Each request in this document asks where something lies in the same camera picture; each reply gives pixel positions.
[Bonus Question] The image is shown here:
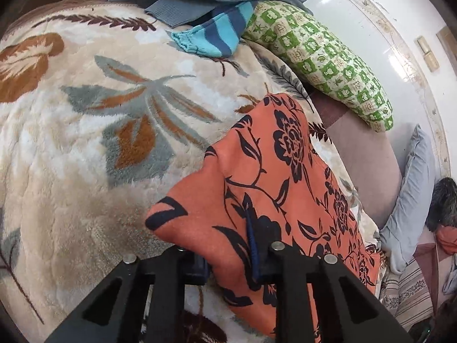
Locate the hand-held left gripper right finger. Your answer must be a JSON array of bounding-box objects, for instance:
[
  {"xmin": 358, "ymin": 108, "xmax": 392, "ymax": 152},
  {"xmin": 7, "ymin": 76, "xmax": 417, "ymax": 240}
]
[{"xmin": 246, "ymin": 214, "xmax": 415, "ymax": 343}]

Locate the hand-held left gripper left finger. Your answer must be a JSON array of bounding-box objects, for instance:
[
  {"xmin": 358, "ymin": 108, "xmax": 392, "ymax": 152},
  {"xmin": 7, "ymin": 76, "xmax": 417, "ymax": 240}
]
[{"xmin": 45, "ymin": 248, "xmax": 211, "ymax": 343}]

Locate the orange floral shirt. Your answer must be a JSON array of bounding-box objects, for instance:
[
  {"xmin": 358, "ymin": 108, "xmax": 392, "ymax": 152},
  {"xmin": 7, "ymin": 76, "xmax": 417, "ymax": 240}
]
[{"xmin": 145, "ymin": 93, "xmax": 381, "ymax": 340}]

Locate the pink sofa backrest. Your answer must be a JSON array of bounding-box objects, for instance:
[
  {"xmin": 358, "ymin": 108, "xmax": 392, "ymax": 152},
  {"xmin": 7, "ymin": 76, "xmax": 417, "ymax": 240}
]
[{"xmin": 310, "ymin": 91, "xmax": 404, "ymax": 229}]

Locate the striped sofa cushion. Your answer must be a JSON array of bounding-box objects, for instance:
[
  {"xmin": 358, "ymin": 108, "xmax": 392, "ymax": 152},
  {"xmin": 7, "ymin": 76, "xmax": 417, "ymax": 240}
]
[{"xmin": 380, "ymin": 257, "xmax": 434, "ymax": 320}]

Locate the leaf print plush blanket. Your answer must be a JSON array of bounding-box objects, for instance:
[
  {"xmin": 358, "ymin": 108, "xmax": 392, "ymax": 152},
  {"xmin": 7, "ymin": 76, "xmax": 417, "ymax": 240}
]
[{"xmin": 0, "ymin": 0, "xmax": 381, "ymax": 343}]

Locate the grey pillow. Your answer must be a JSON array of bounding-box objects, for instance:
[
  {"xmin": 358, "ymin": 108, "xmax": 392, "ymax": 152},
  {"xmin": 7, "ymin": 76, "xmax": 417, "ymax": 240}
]
[{"xmin": 379, "ymin": 124, "xmax": 437, "ymax": 275}]

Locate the orange cloth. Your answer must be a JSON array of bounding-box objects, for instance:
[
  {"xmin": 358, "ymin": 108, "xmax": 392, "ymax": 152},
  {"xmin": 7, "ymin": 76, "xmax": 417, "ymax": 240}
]
[{"xmin": 437, "ymin": 226, "xmax": 457, "ymax": 256}]

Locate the dark fuzzy cushion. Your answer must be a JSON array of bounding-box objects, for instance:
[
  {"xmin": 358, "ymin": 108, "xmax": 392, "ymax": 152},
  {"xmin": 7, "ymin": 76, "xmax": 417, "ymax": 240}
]
[{"xmin": 426, "ymin": 178, "xmax": 457, "ymax": 232}]

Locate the green checkered pillow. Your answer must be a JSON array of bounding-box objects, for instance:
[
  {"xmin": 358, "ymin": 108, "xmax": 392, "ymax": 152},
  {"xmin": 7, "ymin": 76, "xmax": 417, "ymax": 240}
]
[{"xmin": 242, "ymin": 0, "xmax": 394, "ymax": 133}]

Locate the white-grey cloth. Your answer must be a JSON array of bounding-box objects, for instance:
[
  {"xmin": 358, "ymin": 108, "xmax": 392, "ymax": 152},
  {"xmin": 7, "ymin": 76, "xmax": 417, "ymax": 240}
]
[{"xmin": 443, "ymin": 254, "xmax": 457, "ymax": 294}]

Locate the teal striped garment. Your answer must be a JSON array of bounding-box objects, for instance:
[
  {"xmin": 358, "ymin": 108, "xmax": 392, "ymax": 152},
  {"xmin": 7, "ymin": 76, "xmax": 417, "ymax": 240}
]
[{"xmin": 171, "ymin": 1, "xmax": 258, "ymax": 58}]

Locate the grey-blue ribbed garment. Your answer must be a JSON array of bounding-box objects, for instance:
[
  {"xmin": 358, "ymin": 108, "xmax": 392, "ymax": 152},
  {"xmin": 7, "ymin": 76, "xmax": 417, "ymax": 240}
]
[{"xmin": 144, "ymin": 0, "xmax": 263, "ymax": 29}]

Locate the small beige light switch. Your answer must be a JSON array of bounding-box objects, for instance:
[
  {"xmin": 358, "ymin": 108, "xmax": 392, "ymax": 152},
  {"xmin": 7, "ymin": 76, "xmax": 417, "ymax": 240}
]
[{"xmin": 414, "ymin": 36, "xmax": 432, "ymax": 56}]

